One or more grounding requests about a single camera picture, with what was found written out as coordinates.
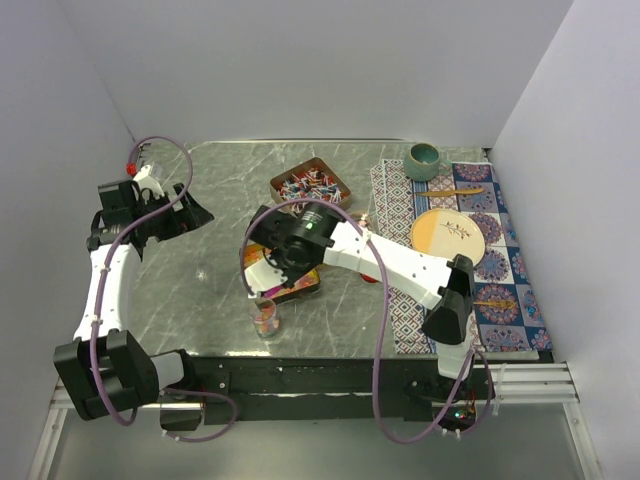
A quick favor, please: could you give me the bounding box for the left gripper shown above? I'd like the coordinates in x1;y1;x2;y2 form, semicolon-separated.
133;183;213;242

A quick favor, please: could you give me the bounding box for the glass jar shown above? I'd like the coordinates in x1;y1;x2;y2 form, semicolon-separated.
250;298;279;338

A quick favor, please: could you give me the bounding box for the lollipop tin box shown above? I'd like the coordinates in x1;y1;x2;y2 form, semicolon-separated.
269;157;352;209

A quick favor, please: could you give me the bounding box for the red jar lid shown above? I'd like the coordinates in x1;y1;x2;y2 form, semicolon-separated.
360;273;378;283

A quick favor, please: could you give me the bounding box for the purple plastic scoop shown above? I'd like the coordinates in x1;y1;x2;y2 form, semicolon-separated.
263;286;292;298

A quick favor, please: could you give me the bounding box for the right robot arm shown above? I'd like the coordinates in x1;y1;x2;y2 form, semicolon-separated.
243;200;474;399

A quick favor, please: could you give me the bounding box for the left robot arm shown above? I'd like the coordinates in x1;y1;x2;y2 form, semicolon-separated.
53;180;214;421

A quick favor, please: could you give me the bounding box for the translucent star candy tin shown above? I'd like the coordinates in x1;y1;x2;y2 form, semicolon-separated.
244;243;321;304

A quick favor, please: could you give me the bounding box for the yellow cream plate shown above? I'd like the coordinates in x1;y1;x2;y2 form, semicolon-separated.
409;209;486;266

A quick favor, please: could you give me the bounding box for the teal ceramic mug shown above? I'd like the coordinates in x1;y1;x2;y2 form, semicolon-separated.
403;143;450;182

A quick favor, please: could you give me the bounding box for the gold fork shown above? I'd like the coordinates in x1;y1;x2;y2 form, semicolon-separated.
474;300;518;309

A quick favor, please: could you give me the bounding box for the patterned placemat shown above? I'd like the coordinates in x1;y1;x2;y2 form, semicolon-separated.
369;158;554;355

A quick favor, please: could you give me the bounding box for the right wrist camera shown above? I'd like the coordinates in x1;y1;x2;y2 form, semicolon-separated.
244;259;288;299

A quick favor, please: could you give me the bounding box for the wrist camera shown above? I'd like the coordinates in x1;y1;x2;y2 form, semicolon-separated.
133;163;164;197
244;259;288;299

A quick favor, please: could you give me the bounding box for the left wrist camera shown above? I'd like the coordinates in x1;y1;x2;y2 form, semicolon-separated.
133;163;164;197

